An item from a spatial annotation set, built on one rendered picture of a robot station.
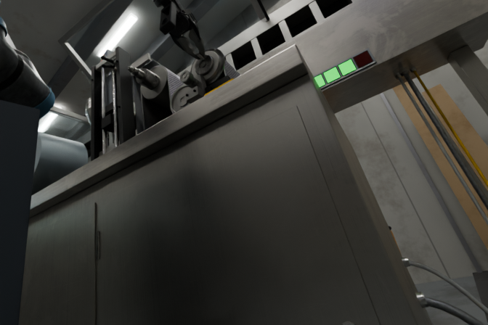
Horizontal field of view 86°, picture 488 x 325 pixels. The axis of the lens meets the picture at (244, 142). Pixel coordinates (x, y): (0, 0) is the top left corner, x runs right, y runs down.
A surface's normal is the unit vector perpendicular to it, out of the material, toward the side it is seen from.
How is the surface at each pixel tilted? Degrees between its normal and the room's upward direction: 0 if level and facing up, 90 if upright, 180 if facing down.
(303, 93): 90
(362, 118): 90
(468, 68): 90
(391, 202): 90
